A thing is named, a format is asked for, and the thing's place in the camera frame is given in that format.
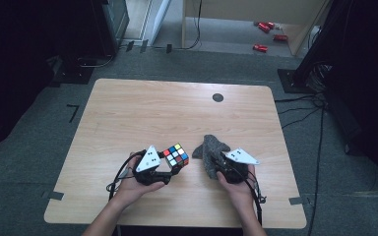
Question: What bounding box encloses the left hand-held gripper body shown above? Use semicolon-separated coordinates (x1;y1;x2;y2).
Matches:
132;145;173;186

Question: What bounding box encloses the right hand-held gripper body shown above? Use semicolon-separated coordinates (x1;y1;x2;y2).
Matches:
215;147;261;185

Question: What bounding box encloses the multicoloured puzzle cube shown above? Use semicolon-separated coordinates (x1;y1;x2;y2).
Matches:
162;143;190;171

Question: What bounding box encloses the grey fuzzy cloth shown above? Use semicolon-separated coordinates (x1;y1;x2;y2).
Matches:
191;134;232;181

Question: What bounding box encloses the person's left hand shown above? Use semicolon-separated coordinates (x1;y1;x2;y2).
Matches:
112;150;165;210

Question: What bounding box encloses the person's right hand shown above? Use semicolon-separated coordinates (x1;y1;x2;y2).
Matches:
216;164;257;212

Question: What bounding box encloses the grey tape piece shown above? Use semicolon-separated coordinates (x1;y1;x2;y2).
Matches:
288;196;305;207
41;191;65;202

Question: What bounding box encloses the black stand base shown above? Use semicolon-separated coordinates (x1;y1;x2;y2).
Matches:
277;68;313;94

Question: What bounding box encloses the black floor plate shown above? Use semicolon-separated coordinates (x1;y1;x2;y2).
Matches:
49;55;95;89

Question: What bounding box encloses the white board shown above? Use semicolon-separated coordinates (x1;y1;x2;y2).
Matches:
150;0;172;46

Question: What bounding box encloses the black cabinet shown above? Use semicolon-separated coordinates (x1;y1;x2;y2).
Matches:
92;0;131;57

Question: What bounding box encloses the black stand pole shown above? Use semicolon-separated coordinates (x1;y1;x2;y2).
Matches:
291;0;346;87

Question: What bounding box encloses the black curtain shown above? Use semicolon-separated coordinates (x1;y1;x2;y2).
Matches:
324;0;378;195
0;0;95;155

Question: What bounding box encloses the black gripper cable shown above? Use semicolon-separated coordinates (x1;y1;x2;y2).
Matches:
225;166;268;227
106;149;147;202

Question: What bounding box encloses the long black floor cable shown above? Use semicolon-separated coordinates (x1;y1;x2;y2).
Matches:
307;104;327;236

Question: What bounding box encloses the black looped cable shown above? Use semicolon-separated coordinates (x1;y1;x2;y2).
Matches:
77;53;116;69

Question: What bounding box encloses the coiled cable bundle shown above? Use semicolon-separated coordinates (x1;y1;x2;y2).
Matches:
308;63;333;93

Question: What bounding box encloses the black hanging cable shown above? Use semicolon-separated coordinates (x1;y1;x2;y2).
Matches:
176;0;203;51

